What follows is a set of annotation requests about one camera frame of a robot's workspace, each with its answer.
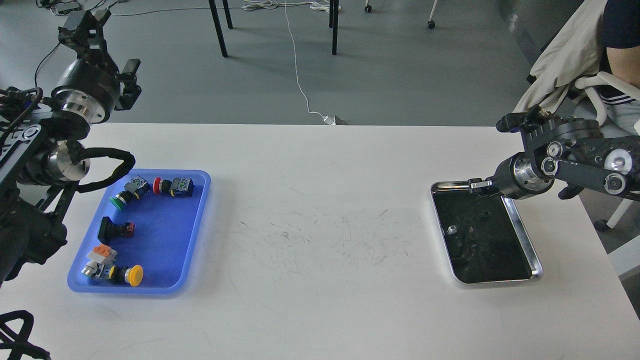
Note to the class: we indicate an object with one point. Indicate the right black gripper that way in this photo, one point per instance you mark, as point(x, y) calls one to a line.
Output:
point(503, 180)

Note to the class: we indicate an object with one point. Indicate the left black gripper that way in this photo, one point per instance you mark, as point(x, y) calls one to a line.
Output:
point(84, 89)

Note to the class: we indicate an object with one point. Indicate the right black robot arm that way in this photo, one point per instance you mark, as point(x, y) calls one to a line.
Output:
point(572, 150)

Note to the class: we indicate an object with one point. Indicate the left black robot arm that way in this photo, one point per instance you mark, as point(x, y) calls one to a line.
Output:
point(43, 163)

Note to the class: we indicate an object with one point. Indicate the silver metal tray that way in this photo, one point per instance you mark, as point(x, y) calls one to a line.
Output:
point(485, 239)

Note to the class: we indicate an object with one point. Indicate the black power strip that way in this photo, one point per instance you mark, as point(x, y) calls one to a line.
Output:
point(63, 7)

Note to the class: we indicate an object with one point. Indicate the black table leg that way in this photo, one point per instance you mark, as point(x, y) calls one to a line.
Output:
point(334, 25)
point(227, 13)
point(218, 28)

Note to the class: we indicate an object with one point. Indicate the white power adapter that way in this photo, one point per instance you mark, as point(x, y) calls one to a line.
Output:
point(333, 120)

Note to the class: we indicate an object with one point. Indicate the blue plastic tray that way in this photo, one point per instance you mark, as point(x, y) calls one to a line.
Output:
point(166, 231)

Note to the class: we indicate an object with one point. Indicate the beige jacket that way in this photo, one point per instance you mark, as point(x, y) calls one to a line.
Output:
point(574, 52)

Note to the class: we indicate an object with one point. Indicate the seated person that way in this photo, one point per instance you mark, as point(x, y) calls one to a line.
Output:
point(620, 37)

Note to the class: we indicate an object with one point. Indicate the green push button switch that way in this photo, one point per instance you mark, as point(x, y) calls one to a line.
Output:
point(132, 190)

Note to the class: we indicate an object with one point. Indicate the red push button switch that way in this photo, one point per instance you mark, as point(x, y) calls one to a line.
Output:
point(178, 187)

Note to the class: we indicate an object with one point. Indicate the black push button switch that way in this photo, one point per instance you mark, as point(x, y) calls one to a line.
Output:
point(109, 230)

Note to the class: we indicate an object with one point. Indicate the orange grey switch block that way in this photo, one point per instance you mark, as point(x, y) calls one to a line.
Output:
point(101, 260)

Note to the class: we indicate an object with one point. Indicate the yellow push button switch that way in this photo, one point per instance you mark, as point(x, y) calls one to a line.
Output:
point(120, 275)

